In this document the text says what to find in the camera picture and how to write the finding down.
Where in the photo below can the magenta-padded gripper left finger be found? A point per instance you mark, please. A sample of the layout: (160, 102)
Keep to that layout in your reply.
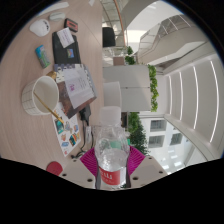
(88, 160)

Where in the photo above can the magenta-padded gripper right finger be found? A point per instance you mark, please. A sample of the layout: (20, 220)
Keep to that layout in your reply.
(135, 160)

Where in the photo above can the clear plastic red-label water bottle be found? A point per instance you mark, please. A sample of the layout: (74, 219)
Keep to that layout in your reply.
(111, 156)

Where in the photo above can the row of green potted trees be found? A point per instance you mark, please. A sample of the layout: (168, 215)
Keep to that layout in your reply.
(137, 135)

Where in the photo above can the white chair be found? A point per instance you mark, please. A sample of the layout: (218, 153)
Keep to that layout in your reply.
(111, 95)

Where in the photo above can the brown book with white paper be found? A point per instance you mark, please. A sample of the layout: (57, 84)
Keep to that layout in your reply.
(78, 86)

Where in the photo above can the white grid-pattern cup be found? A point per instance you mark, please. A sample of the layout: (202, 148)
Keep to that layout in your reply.
(31, 103)

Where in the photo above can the ceiling light strips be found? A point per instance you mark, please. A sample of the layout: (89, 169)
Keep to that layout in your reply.
(195, 100)

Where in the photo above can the small potted plants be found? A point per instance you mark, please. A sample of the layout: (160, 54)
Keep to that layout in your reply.
(129, 55)

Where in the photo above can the black notebook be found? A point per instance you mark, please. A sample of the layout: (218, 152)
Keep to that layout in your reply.
(63, 55)

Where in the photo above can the small green-blue pack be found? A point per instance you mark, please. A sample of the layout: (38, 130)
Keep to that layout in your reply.
(42, 56)

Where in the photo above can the black chair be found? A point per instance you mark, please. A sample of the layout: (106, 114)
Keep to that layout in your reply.
(108, 37)

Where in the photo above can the small white note card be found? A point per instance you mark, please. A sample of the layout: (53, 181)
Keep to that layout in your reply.
(65, 37)

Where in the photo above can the small red and black box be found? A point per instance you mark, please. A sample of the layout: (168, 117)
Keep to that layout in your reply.
(71, 24)

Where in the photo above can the white computer mouse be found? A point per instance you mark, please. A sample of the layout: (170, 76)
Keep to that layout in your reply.
(39, 27)

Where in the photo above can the small grey-white oval object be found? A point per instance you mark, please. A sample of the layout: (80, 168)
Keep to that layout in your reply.
(56, 16)

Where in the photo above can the long white device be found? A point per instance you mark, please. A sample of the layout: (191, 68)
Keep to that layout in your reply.
(55, 7)

